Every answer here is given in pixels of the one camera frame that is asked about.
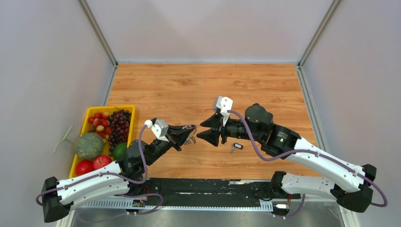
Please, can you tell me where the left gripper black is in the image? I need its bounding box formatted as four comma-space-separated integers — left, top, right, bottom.
144, 123, 195, 166

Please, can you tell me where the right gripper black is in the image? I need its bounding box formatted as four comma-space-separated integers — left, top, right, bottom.
196, 112, 262, 147

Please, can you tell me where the metal keyring with keys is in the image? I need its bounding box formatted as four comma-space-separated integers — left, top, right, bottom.
182, 124, 197, 146

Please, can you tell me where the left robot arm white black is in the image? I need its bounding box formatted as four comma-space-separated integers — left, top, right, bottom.
35, 119, 197, 223

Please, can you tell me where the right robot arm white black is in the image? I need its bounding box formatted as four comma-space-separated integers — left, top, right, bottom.
197, 103, 376, 213

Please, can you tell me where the dark purple grape bunch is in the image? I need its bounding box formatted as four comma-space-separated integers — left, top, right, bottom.
107, 109, 132, 156

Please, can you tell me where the green avocado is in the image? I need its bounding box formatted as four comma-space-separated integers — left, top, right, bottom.
112, 142, 127, 160

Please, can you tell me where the small red fruits pile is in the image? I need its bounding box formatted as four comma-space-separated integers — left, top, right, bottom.
87, 112, 112, 139

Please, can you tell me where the red apple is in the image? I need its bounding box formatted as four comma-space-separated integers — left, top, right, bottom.
93, 155, 113, 170

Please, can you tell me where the green netted melon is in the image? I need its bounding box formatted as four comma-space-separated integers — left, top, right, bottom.
75, 132, 105, 160

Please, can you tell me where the red tomato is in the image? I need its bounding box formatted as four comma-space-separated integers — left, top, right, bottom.
75, 160, 94, 175

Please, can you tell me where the green plant stem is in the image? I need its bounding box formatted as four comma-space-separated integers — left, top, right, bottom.
53, 124, 77, 154

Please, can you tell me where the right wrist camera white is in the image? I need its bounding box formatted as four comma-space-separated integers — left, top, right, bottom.
212, 96, 234, 126

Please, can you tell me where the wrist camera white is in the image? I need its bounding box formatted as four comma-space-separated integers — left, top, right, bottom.
212, 96, 234, 126
144, 118, 169, 141

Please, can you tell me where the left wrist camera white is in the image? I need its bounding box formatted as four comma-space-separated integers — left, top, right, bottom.
144, 118, 169, 141

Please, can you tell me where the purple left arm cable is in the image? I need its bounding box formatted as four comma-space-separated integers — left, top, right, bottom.
35, 124, 149, 207

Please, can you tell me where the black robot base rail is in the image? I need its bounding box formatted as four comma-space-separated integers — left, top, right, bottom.
78, 170, 301, 217

